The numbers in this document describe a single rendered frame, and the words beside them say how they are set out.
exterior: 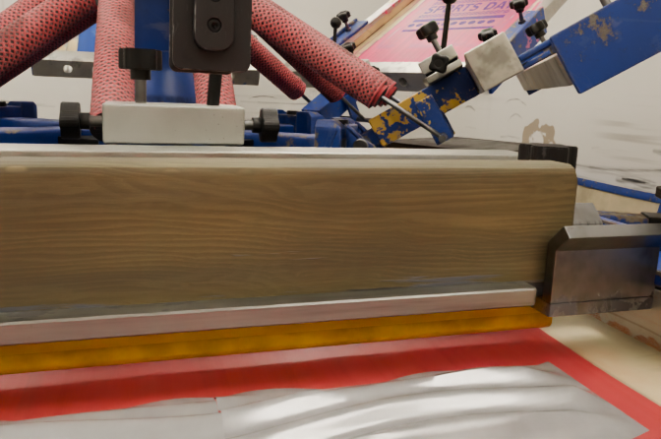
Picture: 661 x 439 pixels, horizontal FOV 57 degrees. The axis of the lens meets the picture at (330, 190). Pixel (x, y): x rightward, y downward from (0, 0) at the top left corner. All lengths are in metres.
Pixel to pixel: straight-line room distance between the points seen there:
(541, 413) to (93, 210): 0.21
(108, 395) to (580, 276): 0.25
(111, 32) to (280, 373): 0.63
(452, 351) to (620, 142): 2.68
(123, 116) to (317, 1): 4.11
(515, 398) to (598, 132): 2.83
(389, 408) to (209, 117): 0.36
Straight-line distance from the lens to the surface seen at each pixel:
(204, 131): 0.57
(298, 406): 0.28
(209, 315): 0.29
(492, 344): 0.37
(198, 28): 0.26
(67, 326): 0.29
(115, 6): 0.92
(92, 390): 0.31
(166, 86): 1.07
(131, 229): 0.29
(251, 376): 0.32
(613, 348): 0.40
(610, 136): 3.05
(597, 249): 0.37
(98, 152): 0.52
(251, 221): 0.29
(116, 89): 0.77
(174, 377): 0.32
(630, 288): 0.39
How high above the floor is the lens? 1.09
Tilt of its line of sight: 9 degrees down
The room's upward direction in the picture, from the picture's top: 2 degrees clockwise
